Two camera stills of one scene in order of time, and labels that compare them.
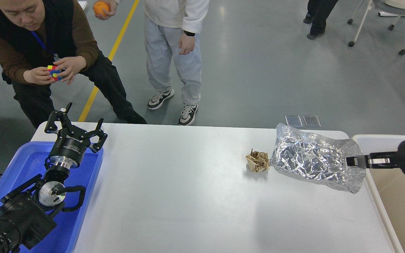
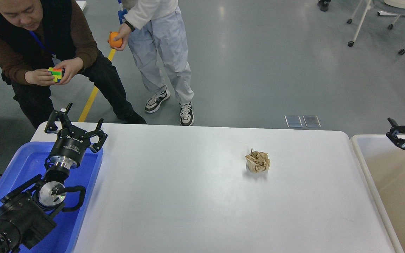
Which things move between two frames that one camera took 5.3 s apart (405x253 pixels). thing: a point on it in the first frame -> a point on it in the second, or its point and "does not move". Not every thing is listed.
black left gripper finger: x=51 y=127 does not move
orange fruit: x=98 y=7 -> x=117 y=44
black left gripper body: x=71 y=146 does not move
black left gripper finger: x=100 y=133 does not move
